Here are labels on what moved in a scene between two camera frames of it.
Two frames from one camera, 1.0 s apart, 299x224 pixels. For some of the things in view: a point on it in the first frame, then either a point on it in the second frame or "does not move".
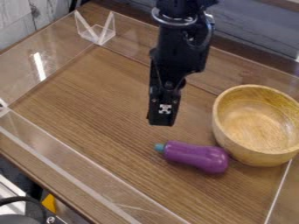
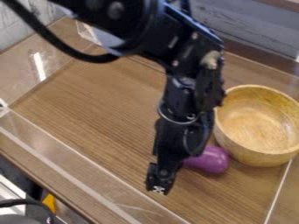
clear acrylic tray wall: (100, 195) does not move
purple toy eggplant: (203, 158) does not move
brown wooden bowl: (255, 120) does not move
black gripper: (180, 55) -> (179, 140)
